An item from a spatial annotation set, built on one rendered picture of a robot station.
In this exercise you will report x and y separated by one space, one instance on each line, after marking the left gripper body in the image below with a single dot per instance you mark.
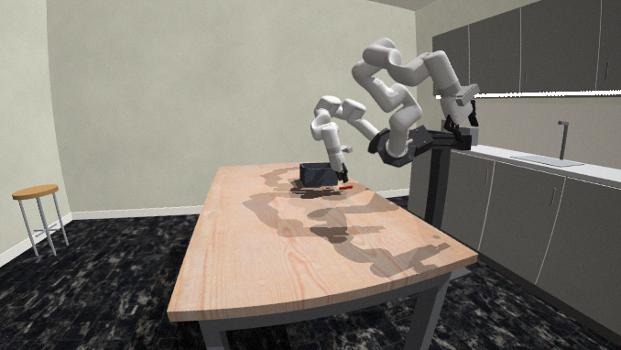
457 113

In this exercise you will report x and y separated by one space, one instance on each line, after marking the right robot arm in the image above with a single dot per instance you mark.
322 129

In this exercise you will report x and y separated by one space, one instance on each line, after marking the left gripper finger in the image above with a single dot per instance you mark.
471 116
457 134

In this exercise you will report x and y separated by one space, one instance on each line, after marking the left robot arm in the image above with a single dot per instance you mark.
436 65

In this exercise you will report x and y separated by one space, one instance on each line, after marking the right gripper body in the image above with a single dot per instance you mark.
336 161

